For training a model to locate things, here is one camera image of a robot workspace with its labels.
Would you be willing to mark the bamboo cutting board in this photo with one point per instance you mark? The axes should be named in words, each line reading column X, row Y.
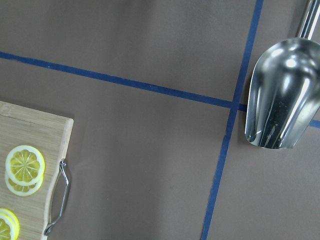
column 50, row 134

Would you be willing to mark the metal scoop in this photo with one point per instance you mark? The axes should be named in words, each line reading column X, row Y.
column 284, row 91

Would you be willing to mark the lemon slice under upper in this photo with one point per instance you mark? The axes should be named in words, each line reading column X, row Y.
column 22, row 191

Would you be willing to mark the lemon slice near handle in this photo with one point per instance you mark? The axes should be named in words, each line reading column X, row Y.
column 9, row 225

